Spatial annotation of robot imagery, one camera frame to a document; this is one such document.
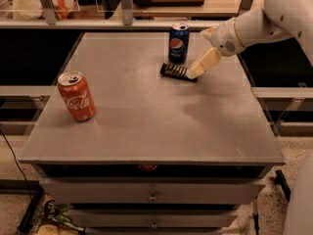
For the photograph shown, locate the white rounded gripper body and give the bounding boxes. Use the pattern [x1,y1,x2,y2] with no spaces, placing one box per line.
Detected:
[210,19,245,57]

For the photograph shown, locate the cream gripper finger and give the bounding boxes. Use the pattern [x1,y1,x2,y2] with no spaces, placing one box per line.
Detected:
[186,47,222,79]
[200,26,217,41]

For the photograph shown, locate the chocolate rxbar dark wrapper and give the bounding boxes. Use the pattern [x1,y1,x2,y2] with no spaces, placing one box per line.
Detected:
[159,64,197,82]

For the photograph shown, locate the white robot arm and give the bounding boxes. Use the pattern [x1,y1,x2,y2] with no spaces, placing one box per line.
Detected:
[187,0,313,79]

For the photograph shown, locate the blue pepsi can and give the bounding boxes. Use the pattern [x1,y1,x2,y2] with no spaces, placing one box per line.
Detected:
[168,23,190,64]

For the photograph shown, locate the red coca-cola can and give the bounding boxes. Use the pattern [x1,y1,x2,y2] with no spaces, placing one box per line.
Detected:
[58,71,96,122]

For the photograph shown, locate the grey drawer cabinet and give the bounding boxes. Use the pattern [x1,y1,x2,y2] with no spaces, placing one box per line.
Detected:
[22,32,285,235]

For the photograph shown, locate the red object inside drawer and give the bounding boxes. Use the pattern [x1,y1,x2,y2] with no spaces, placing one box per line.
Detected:
[138,164,157,172]

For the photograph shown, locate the upper drawer metal knob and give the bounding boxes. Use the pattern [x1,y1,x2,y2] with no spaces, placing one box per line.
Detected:
[148,191,157,202]

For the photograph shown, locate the drawer metal knob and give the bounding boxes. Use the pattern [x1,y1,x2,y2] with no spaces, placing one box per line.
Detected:
[148,191,157,202]
[151,220,158,229]

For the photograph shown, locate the lower drawer metal knob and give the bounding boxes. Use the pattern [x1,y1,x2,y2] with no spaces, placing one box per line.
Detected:
[151,220,158,229]

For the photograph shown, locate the orange white bag on shelf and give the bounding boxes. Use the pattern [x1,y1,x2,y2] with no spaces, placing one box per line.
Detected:
[12,0,78,21]

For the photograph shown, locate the snack bags on floor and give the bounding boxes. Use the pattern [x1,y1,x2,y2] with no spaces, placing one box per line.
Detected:
[35,199,86,235]

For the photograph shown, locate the black power cable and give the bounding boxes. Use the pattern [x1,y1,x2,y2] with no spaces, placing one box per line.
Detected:
[0,129,34,201]

